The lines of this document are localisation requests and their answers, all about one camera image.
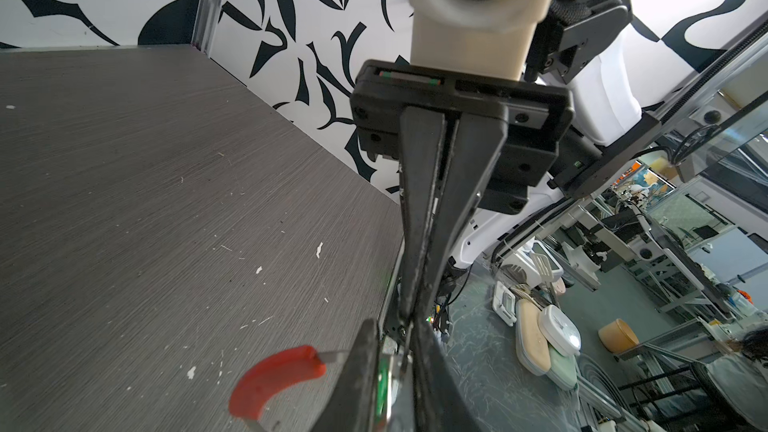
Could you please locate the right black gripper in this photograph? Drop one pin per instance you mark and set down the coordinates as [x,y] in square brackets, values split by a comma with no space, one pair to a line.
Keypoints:
[483,141]

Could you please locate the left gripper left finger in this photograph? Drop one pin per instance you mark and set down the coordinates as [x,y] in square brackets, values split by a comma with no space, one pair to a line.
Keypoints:
[351,404]

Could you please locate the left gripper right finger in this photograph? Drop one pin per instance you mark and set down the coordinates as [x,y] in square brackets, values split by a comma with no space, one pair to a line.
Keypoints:
[438,403]

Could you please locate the large wire keyring red sleeve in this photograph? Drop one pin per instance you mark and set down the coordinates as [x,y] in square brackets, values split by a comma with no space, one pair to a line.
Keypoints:
[275,374]

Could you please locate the green capped key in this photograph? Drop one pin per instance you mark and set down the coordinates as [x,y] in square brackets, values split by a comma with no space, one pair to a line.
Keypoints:
[382,392]

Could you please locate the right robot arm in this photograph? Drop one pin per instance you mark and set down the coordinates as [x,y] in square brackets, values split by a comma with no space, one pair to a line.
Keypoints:
[578,46]

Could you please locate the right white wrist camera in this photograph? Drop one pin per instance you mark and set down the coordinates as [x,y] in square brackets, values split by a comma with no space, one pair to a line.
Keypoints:
[480,37]

